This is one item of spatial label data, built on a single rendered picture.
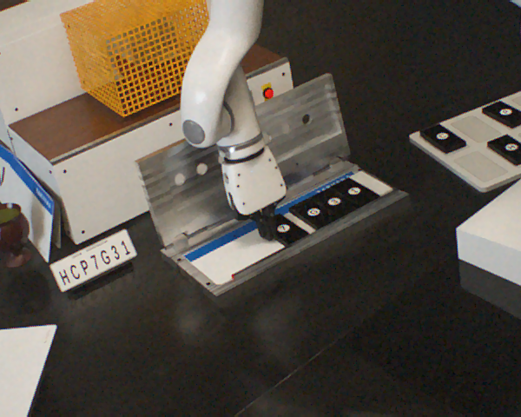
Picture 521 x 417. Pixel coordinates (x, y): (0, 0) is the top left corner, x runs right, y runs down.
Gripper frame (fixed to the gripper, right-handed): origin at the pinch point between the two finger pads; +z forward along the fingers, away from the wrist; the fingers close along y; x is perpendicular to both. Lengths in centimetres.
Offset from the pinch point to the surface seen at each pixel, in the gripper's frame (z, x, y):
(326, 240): 4.4, -6.9, 7.6
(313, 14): -13, 82, 71
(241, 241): 1.8, 4.1, -3.8
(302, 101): -16.0, 10.6, 20.4
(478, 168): 5.6, -8.2, 43.8
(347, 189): 1.3, 1.8, 19.9
